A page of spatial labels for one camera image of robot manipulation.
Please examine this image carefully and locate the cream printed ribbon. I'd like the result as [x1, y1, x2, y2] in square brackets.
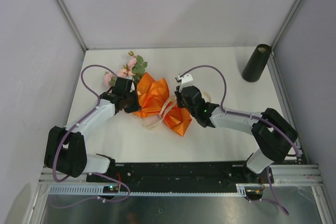
[141, 91, 212, 132]

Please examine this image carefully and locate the orange flower bouquet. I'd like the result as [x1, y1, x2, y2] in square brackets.
[104, 51, 192, 136]

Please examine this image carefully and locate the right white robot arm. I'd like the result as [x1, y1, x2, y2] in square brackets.
[175, 86, 299, 183]

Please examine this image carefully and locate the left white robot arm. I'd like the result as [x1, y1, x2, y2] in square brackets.
[44, 77, 141, 182]

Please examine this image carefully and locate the black cylindrical vase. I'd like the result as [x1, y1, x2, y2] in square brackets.
[241, 44, 271, 82]

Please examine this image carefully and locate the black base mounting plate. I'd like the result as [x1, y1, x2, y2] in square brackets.
[86, 162, 274, 193]

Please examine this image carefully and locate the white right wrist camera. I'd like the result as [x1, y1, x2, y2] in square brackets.
[175, 73, 193, 92]

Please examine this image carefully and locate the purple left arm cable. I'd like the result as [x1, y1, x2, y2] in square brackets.
[49, 64, 131, 209]

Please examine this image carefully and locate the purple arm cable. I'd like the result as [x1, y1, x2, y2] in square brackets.
[49, 64, 131, 209]
[181, 65, 301, 216]

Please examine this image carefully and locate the grey slotted cable duct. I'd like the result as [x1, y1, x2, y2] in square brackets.
[49, 185, 246, 197]

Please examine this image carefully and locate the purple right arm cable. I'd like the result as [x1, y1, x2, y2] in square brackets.
[181, 65, 301, 216]

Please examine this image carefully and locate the aluminium frame rail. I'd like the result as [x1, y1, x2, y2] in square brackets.
[54, 0, 88, 53]

